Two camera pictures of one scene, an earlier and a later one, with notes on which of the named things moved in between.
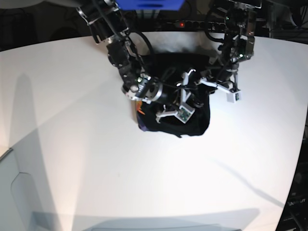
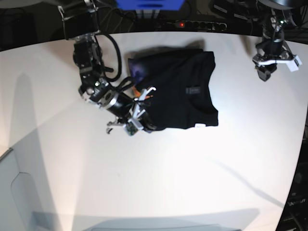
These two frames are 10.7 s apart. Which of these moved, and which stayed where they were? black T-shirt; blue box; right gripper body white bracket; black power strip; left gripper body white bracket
Moved: black T-shirt; left gripper body white bracket; right gripper body white bracket
Stayed: blue box; black power strip
